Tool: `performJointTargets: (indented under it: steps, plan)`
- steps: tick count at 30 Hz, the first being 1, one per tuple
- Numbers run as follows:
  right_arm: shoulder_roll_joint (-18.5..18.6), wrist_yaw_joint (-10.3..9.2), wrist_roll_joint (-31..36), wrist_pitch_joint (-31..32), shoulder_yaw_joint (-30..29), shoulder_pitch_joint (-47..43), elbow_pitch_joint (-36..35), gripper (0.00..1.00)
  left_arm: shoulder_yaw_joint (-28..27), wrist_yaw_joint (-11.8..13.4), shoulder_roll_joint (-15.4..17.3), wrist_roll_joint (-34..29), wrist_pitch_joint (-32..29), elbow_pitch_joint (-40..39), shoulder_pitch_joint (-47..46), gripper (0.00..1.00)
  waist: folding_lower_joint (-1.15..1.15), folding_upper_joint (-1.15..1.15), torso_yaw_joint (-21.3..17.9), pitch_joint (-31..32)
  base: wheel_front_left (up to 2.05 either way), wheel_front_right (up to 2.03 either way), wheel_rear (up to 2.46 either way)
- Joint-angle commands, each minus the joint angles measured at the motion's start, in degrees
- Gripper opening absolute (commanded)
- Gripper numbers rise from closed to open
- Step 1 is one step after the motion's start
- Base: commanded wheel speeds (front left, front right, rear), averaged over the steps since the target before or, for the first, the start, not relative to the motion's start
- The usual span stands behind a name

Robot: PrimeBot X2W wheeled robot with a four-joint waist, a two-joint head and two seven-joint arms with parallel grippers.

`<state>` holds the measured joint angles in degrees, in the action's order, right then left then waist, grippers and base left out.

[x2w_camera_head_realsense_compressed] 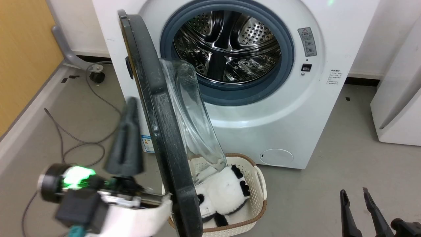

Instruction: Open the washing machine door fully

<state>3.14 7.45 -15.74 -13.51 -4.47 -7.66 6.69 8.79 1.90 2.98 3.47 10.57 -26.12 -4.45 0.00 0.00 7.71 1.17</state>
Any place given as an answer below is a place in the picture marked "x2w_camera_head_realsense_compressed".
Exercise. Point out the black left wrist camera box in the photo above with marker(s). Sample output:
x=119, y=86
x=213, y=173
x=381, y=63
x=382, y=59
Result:
x=80, y=209

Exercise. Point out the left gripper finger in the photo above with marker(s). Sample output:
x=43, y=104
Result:
x=117, y=154
x=135, y=148

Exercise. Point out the white cabinet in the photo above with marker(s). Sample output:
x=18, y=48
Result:
x=401, y=108

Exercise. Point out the white plastic laundry basket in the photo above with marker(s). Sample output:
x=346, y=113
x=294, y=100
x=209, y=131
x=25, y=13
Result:
x=256, y=200

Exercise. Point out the blue and white energy sticker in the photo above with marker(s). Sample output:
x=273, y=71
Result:
x=148, y=144

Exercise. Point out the black round washer door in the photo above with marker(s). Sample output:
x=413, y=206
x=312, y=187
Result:
x=164, y=131

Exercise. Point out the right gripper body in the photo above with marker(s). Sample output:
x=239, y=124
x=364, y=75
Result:
x=408, y=228

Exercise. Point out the small printed text label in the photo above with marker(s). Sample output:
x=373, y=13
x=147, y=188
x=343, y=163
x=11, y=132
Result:
x=334, y=77

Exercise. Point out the grey metal stand leg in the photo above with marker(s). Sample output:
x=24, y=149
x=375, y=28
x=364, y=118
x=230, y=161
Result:
x=67, y=54

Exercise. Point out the grey warning label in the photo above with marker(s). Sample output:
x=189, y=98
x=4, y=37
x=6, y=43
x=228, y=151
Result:
x=307, y=41

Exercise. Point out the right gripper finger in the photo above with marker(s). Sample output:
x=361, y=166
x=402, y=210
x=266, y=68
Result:
x=348, y=220
x=376, y=217

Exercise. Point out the white front-load washing machine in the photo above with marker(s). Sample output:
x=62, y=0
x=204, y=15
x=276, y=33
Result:
x=296, y=112

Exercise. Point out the black caster wheel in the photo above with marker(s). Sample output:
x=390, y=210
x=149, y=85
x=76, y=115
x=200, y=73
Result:
x=97, y=77

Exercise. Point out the stainless steel washer drum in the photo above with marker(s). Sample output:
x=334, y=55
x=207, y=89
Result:
x=227, y=46

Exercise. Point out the grey rubber door gasket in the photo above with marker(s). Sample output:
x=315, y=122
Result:
x=285, y=67

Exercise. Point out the black door latch socket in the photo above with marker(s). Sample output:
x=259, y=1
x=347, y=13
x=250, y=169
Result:
x=306, y=67

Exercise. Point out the round white filter cover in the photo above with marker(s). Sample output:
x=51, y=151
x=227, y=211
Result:
x=276, y=157

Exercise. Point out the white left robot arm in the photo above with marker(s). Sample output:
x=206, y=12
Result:
x=138, y=220

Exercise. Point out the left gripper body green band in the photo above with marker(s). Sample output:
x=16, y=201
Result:
x=77, y=176

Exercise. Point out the panda plush toy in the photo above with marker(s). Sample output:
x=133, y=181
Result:
x=223, y=191

